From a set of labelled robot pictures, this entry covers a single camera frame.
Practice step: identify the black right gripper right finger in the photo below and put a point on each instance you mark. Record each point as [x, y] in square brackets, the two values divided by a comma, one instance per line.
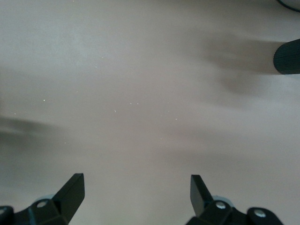
[199, 194]

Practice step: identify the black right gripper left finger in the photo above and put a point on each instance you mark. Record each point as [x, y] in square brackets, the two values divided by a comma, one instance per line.
[68, 194]

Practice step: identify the black ribbed cylinder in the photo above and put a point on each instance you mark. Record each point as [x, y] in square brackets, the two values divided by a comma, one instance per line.
[288, 57]

